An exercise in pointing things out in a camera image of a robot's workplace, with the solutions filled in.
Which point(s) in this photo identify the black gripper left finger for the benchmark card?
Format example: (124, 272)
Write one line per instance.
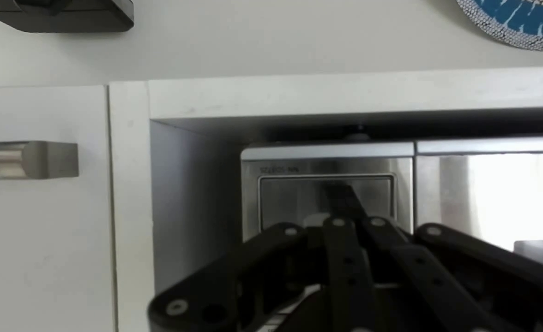
(338, 270)

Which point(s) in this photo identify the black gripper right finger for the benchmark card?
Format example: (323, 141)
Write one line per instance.
(443, 278)

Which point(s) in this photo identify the stainless steel microwave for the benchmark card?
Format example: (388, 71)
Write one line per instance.
(401, 191)

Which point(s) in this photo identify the blue patterned decorative plate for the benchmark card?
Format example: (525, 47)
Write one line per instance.
(523, 21)

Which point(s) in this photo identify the black steel coffee maker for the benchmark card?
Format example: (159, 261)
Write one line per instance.
(61, 16)

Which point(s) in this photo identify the white wall cabinet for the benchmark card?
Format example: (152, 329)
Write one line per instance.
(50, 246)

